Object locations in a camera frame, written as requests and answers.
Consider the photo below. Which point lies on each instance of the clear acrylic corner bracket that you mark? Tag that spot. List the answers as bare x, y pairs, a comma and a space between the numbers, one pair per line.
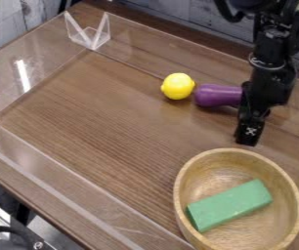
89, 37

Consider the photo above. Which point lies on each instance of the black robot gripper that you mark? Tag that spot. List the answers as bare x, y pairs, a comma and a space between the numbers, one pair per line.
264, 91

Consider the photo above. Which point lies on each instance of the green rectangular block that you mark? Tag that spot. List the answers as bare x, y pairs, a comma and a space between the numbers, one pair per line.
229, 205

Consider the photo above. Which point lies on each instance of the clear acrylic tray walls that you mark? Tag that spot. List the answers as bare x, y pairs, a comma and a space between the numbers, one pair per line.
106, 158

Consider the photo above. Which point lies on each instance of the purple toy eggplant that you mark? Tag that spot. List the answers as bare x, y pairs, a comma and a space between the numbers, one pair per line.
216, 95

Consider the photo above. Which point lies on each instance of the brown wooden bowl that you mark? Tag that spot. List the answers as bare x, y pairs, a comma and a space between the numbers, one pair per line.
217, 170

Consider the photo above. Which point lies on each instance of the yellow toy lemon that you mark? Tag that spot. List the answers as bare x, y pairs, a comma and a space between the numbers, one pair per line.
177, 86

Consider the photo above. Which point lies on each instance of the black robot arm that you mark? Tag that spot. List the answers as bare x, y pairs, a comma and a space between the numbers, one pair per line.
275, 29

